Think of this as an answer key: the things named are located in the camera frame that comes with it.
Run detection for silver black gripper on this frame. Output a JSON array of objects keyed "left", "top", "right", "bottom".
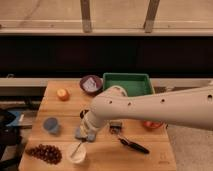
[{"left": 80, "top": 125, "right": 97, "bottom": 141}]

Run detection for silver fork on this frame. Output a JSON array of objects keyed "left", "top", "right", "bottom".
[{"left": 70, "top": 142, "right": 83, "bottom": 157}]

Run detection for white paper cup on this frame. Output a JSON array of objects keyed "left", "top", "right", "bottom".
[{"left": 66, "top": 142, "right": 86, "bottom": 164}]

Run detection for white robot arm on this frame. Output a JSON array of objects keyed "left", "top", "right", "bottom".
[{"left": 79, "top": 85, "right": 213, "bottom": 138}]

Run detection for blue plastic cup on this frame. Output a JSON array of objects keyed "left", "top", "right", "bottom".
[{"left": 43, "top": 117, "right": 60, "bottom": 135}]

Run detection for blue sponge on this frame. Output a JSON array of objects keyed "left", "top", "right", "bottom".
[{"left": 75, "top": 127, "right": 96, "bottom": 142}]

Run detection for bunch of dark grapes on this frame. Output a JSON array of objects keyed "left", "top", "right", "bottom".
[{"left": 26, "top": 144, "right": 62, "bottom": 164}]

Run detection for peach fruit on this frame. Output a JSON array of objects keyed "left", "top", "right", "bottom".
[{"left": 57, "top": 89, "right": 70, "bottom": 101}]

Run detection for purple bowl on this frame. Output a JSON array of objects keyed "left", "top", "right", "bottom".
[{"left": 79, "top": 75, "right": 103, "bottom": 95}]

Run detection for orange bowl with carrot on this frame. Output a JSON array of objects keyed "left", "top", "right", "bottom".
[{"left": 143, "top": 121, "right": 163, "bottom": 129}]

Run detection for green plastic bin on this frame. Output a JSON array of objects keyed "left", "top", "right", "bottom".
[{"left": 103, "top": 73, "right": 154, "bottom": 97}]

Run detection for black handled peeler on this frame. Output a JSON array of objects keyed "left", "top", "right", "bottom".
[{"left": 118, "top": 138, "right": 150, "bottom": 154}]

